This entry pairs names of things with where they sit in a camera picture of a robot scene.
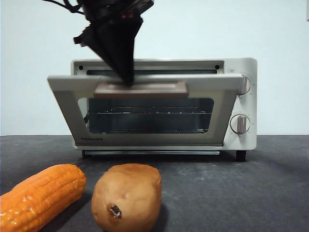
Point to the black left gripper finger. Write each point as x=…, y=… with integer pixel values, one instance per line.
x=123, y=43
x=94, y=39

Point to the black oven foot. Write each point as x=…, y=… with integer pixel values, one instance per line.
x=84, y=154
x=241, y=155

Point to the cream oven knob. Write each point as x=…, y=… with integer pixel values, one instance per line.
x=246, y=84
x=240, y=123

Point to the cream toaster oven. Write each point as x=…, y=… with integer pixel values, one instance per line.
x=241, y=145

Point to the silver crumb tray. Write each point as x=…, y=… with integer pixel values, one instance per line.
x=144, y=152

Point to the brown potato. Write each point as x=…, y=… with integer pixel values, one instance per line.
x=130, y=193

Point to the orange corn cob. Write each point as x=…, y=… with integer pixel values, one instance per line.
x=43, y=193

